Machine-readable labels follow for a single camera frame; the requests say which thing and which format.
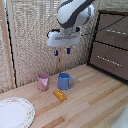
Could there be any grey rounded object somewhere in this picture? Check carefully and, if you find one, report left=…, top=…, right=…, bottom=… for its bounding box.
left=110, top=105, right=128, bottom=128

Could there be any light wooden post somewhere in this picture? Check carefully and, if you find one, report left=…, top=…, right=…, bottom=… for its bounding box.
left=0, top=0, right=17, bottom=90

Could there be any blue mug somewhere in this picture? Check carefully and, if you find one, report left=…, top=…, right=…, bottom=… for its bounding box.
left=57, top=72, right=75, bottom=91

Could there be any dark brown wooden dresser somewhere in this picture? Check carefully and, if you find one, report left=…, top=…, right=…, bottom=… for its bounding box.
left=87, top=9, right=128, bottom=83

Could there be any pink speckled mug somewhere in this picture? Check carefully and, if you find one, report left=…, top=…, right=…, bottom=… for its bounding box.
left=36, top=72, right=50, bottom=92

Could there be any woven bamboo blind screen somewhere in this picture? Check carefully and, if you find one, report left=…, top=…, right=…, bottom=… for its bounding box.
left=7, top=0, right=101, bottom=88

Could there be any silver drawer handle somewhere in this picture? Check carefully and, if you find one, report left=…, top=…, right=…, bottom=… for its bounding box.
left=96, top=55, right=122, bottom=68
left=105, top=27, right=128, bottom=36

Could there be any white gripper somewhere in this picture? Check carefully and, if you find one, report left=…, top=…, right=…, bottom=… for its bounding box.
left=46, top=29, right=82, bottom=57

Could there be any black cable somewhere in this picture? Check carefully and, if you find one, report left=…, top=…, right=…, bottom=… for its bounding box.
left=79, top=15, right=128, bottom=37

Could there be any white plate with floral rim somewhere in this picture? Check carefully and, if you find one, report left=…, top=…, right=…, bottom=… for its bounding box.
left=0, top=96, right=36, bottom=128

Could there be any yellow rectangular block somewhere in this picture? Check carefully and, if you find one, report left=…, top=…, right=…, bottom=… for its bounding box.
left=53, top=89, right=68, bottom=102

